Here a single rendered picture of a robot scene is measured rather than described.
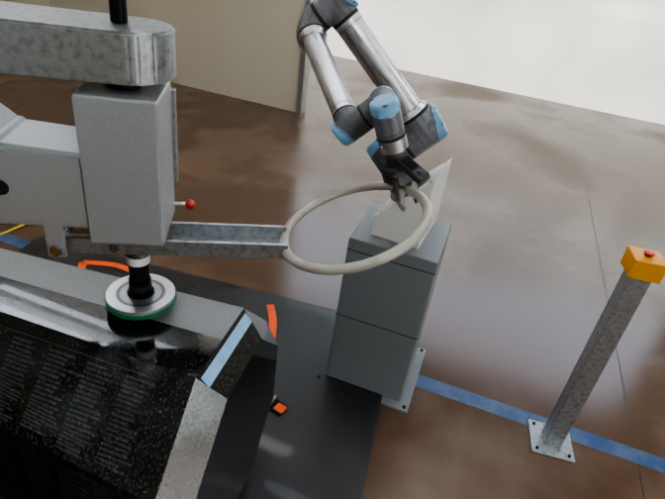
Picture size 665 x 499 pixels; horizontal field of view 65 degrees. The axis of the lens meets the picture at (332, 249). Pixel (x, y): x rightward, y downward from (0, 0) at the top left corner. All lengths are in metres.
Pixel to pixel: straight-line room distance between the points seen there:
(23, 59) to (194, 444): 1.07
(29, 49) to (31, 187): 0.36
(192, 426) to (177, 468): 0.12
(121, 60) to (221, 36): 5.59
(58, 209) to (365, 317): 1.44
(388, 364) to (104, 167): 1.66
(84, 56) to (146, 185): 0.34
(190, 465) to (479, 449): 1.50
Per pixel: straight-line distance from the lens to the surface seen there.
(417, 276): 2.28
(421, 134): 2.21
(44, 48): 1.41
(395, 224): 2.26
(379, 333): 2.50
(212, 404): 1.61
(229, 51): 6.92
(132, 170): 1.46
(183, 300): 1.84
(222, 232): 1.69
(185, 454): 1.62
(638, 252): 2.31
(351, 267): 1.43
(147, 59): 1.38
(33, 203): 1.59
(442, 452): 2.63
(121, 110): 1.40
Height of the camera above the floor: 1.98
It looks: 31 degrees down
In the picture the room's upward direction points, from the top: 9 degrees clockwise
